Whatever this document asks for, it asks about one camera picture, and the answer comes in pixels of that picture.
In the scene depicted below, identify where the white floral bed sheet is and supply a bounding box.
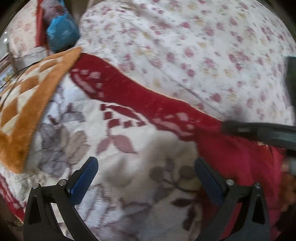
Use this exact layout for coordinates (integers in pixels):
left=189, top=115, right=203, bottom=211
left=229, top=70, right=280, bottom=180
left=77, top=1, right=295, bottom=126

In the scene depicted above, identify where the blue plastic bag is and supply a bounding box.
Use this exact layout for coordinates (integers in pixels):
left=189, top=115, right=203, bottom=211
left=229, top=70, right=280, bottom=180
left=46, top=13, right=80, bottom=52

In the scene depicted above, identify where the black cable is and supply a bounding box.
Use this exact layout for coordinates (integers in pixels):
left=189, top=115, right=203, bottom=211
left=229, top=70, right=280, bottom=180
left=0, top=47, right=50, bottom=110

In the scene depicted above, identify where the red small garment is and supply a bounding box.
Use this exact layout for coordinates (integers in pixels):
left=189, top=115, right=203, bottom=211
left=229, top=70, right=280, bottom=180
left=201, top=133, right=295, bottom=240

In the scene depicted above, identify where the orange checkered plush blanket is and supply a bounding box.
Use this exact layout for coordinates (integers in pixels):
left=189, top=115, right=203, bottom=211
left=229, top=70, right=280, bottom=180
left=1, top=47, right=81, bottom=174

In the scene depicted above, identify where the white red floral blanket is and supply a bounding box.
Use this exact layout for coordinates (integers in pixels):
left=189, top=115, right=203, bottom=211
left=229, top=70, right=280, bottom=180
left=1, top=53, right=230, bottom=240

